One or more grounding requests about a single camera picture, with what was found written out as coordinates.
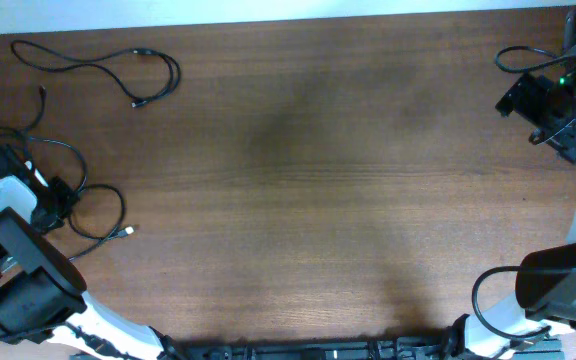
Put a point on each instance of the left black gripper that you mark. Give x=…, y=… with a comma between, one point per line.
x=67, y=201

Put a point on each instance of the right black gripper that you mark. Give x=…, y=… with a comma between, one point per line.
x=518, y=99

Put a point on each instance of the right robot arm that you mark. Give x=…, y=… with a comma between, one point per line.
x=520, y=311

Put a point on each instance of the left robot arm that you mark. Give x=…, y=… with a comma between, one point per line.
x=43, y=296

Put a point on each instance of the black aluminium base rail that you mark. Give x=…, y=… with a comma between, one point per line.
x=403, y=348

